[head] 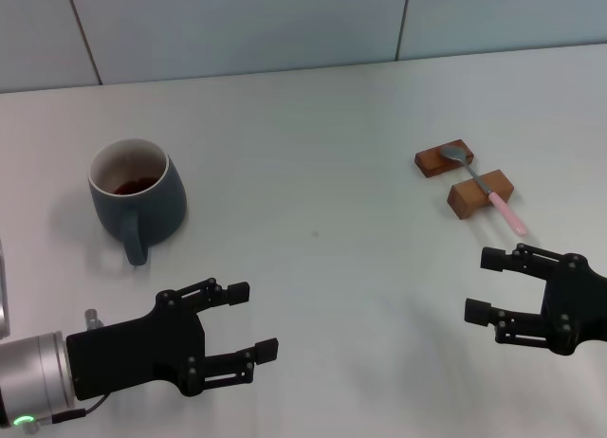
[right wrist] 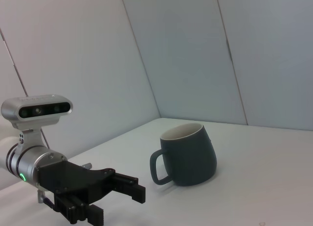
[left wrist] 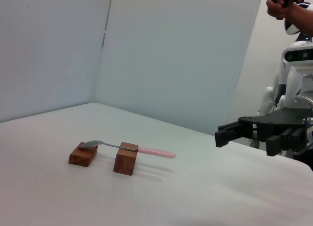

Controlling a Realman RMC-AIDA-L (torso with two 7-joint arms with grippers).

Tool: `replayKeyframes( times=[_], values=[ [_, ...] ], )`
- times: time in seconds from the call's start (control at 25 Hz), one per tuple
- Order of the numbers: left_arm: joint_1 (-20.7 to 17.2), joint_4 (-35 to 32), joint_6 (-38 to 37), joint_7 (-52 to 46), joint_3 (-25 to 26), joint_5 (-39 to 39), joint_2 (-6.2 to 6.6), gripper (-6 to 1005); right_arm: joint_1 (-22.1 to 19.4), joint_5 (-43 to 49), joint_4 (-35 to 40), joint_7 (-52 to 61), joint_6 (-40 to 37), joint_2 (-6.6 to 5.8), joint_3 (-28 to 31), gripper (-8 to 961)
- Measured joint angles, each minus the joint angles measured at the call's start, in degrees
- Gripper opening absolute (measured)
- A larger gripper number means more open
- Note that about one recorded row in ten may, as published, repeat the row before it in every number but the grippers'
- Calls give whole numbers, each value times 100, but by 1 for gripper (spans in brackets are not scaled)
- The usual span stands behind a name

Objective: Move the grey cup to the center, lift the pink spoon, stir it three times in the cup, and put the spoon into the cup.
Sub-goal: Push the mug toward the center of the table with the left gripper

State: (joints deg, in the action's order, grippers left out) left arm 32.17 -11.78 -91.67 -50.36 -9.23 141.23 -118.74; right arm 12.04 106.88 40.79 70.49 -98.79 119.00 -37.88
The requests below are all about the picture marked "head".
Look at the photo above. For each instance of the flat brown wooden block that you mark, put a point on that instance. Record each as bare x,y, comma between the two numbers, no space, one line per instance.
429,162

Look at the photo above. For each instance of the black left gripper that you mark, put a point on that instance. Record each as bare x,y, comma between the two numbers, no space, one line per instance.
133,352

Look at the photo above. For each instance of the arched brown wooden block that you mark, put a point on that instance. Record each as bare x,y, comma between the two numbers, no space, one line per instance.
467,196

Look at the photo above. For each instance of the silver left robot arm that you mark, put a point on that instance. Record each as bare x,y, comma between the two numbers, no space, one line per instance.
33,376

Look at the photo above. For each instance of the dark tea liquid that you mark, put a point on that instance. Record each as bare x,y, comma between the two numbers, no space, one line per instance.
135,186

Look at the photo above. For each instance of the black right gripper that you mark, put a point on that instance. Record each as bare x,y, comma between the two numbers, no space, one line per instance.
583,305

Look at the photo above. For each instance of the grey ceramic cup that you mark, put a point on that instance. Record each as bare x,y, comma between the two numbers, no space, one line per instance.
159,213

